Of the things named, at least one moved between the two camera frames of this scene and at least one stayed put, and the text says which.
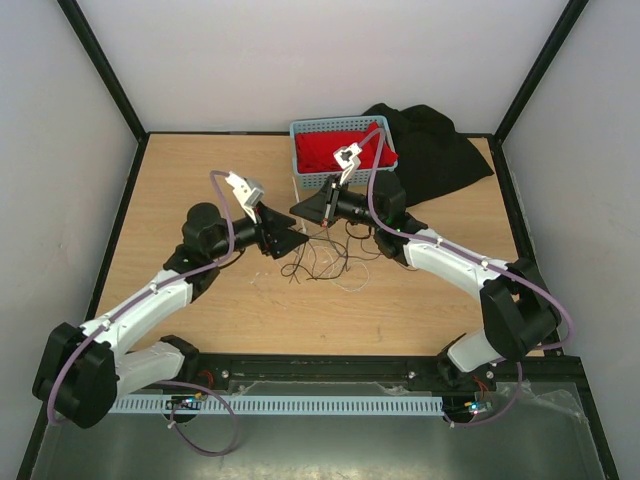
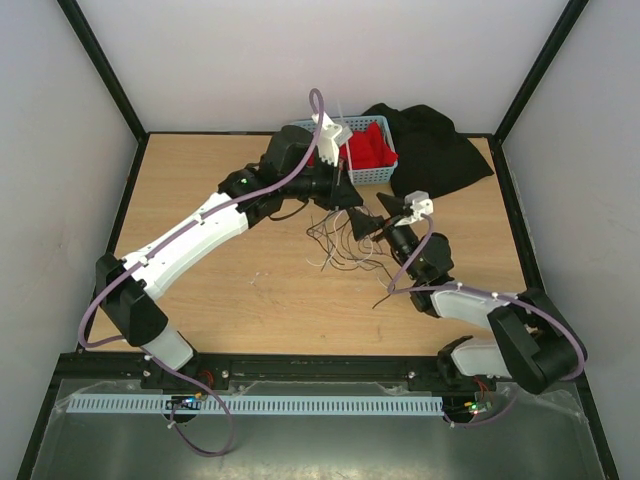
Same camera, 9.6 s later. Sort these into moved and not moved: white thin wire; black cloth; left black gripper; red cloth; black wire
Moved: left black gripper; white thin wire; black wire
Not moved: red cloth; black cloth
